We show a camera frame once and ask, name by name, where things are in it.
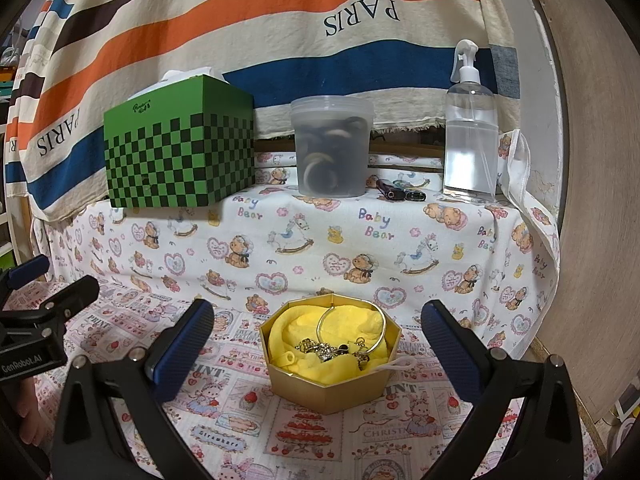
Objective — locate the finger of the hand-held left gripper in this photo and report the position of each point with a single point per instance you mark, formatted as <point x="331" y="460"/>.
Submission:
<point x="30" y="269"/>
<point x="70" y="292"/>

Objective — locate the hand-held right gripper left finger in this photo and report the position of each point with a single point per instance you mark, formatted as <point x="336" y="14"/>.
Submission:
<point x="182" y="347"/>

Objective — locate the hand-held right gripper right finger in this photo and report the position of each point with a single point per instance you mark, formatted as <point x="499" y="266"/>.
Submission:
<point x="450" y="350"/>

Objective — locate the silver bangle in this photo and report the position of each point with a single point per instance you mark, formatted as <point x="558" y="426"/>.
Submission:
<point x="384" y="327"/>

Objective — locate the pile of small jewelry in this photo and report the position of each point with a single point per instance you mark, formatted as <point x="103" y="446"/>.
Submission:
<point x="325" y="352"/>

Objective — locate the gold octagonal box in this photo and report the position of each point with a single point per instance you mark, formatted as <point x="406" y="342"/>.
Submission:
<point x="325" y="385"/>

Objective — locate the person's bare foot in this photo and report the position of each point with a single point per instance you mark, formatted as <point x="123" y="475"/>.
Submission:
<point x="35" y="420"/>

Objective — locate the yellow cloth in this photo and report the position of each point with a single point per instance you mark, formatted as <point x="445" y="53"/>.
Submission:
<point x="345" y="320"/>

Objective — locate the small black device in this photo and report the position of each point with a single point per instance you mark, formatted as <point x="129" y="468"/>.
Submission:
<point x="390" y="190"/>
<point x="416" y="195"/>

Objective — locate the bear printed cloth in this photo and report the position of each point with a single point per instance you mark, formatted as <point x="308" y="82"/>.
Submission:
<point x="300" y="240"/>

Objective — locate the green checkered tissue box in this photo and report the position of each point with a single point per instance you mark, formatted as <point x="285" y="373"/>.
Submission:
<point x="180" y="160"/>

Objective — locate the wooden board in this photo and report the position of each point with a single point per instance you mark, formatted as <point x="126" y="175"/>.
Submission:
<point x="590" y="210"/>

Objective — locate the clear spray bottle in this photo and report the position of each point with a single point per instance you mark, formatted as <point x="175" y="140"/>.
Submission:
<point x="470" y="150"/>

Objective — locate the clear plastic tub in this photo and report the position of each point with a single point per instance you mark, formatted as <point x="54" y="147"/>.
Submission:
<point x="332" y="160"/>

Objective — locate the white tissue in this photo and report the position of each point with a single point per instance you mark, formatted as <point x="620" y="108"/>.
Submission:
<point x="190" y="74"/>

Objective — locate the striped hanging cloth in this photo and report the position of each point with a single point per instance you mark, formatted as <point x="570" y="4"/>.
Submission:
<point x="250" y="20"/>

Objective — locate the wooden rail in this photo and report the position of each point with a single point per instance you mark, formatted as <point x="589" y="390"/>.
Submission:
<point x="400" y="147"/>

